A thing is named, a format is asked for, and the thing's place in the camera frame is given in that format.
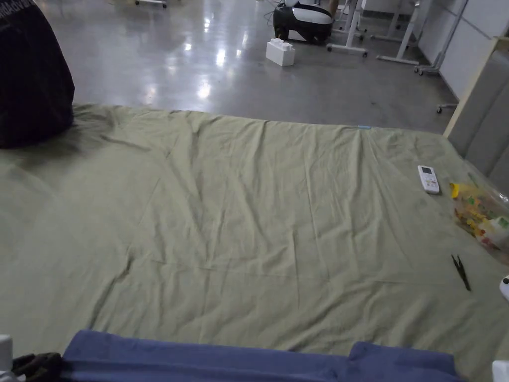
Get dark blue garment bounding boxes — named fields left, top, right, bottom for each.
left=61, top=329, right=459, bottom=382

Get black tweezers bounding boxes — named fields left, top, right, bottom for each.
left=451, top=254, right=472, bottom=292

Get grey padded headboard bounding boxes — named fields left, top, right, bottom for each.
left=442, top=38, right=509, bottom=196

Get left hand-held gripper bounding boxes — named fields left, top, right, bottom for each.
left=0, top=333, right=63, bottom=382

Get black and white robot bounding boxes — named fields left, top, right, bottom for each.
left=272, top=0, right=334, bottom=43

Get white block-shaped box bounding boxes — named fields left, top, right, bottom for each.
left=265, top=38, right=296, bottom=68

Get bed with pale green sheet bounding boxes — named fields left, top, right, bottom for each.
left=0, top=102, right=509, bottom=382

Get clear bag with colourful contents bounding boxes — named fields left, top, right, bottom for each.
left=449, top=181, right=509, bottom=252

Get white desk on castors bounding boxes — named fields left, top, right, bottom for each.
left=326, top=0, right=369, bottom=58
left=375, top=0, right=423, bottom=65

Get white remote control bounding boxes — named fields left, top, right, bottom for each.
left=417, top=165, right=441, bottom=195

